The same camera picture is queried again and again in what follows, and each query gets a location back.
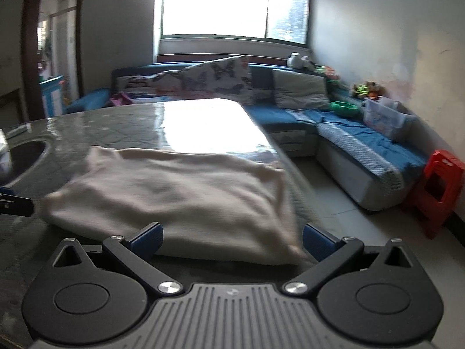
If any panda plush toy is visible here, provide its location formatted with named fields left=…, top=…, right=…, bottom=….
left=287, top=53, right=313, bottom=70

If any window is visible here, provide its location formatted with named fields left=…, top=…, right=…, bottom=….
left=160, top=0, right=313, bottom=48

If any green plastic basket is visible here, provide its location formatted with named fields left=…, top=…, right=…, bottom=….
left=330, top=101, right=360, bottom=117

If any red plastic stool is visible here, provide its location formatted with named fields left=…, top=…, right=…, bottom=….
left=401, top=150, right=465, bottom=240

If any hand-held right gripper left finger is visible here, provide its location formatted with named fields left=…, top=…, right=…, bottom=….
left=44, top=222, right=184, bottom=297

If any blue corner sofa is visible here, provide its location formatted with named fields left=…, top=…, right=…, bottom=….
left=65, top=60, right=429, bottom=213

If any cream fleece garment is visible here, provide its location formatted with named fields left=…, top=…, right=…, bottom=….
left=43, top=146, right=309, bottom=266

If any colourful plush toy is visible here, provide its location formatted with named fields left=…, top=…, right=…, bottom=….
left=314, top=65, right=340, bottom=81

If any grey cushion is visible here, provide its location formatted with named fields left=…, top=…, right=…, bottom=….
left=272, top=69, right=331, bottom=111

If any pink cloth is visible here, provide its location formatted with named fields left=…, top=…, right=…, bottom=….
left=110, top=92, right=135, bottom=108

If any clear plastic storage box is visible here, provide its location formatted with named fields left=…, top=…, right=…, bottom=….
left=362, top=96, right=416, bottom=142

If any flat butterfly print cushion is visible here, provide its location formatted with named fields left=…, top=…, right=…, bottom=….
left=115, top=71, right=184, bottom=93

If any black round induction cooktop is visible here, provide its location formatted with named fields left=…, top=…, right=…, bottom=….
left=0, top=139, right=51, bottom=190

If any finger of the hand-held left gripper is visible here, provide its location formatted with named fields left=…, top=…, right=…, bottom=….
left=0, top=185, right=35, bottom=219

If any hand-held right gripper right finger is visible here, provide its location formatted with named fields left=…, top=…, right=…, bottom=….
left=283, top=222, right=424, bottom=295

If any dark wooden door frame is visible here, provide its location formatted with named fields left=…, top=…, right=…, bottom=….
left=21, top=0, right=86, bottom=120

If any upright butterfly print cushion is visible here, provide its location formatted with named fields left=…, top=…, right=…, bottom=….
left=182, top=55, right=255, bottom=104

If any green brown plush toy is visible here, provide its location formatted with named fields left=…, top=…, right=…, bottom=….
left=349, top=81, right=382, bottom=99

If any grey remote control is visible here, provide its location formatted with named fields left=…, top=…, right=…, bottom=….
left=3, top=125, right=30, bottom=138

